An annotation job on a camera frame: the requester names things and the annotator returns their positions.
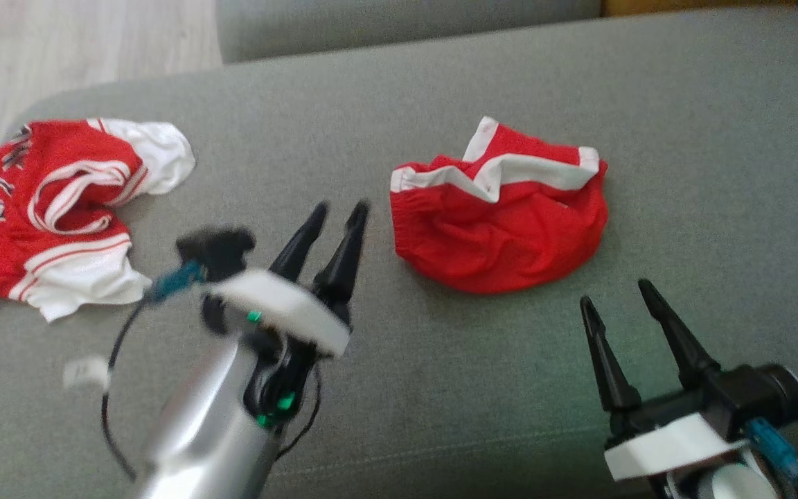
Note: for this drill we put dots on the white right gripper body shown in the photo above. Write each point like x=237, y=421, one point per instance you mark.
x=669, y=440

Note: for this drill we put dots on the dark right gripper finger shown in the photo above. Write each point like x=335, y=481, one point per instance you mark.
x=610, y=374
x=683, y=350

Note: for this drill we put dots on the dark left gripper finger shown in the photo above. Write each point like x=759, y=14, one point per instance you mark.
x=298, y=249
x=343, y=270

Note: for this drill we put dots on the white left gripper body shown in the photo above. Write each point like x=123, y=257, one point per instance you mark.
x=288, y=308

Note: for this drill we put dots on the red shorts with white trim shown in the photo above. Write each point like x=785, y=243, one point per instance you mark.
x=503, y=235

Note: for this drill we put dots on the red and white jersey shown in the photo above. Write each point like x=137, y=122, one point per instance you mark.
x=32, y=229

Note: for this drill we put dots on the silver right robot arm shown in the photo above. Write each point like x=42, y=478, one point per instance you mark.
x=724, y=485

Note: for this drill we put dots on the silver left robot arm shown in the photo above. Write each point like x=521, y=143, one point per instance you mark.
x=194, y=430

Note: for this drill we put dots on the grey sofa seat cushion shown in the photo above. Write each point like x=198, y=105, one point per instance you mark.
x=482, y=388

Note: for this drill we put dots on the grey sofa back cushion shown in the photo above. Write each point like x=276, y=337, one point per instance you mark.
x=371, y=24

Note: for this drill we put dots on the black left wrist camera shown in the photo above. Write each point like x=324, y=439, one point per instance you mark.
x=219, y=249

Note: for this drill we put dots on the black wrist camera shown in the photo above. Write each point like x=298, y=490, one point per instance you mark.
x=763, y=395
x=219, y=249

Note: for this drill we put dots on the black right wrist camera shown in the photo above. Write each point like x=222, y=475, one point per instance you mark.
x=763, y=395

